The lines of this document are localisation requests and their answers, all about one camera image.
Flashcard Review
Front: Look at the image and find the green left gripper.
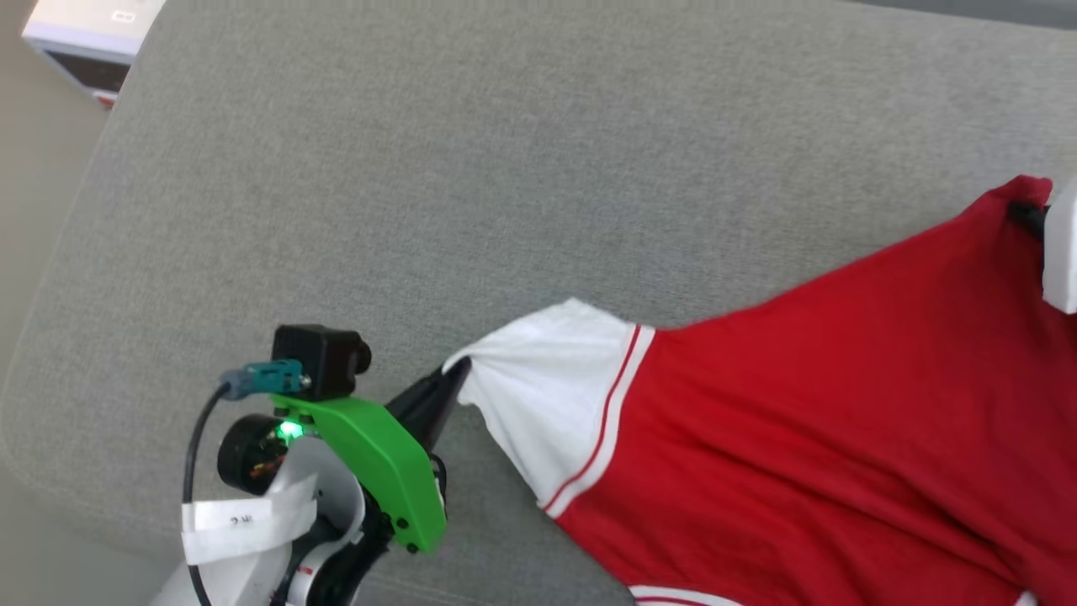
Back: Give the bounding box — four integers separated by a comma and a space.
290, 361, 471, 556

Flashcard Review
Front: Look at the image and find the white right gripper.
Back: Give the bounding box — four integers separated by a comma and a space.
1009, 176, 1077, 315

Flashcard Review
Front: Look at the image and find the red and white garment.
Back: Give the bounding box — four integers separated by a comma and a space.
443, 173, 1077, 606

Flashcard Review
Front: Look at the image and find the white paper label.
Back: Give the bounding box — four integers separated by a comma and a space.
181, 475, 320, 566

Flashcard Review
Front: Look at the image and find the white box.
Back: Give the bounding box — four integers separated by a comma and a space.
21, 0, 167, 108

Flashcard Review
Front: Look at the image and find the black cable with teal plug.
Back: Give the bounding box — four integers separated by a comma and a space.
183, 359, 305, 606

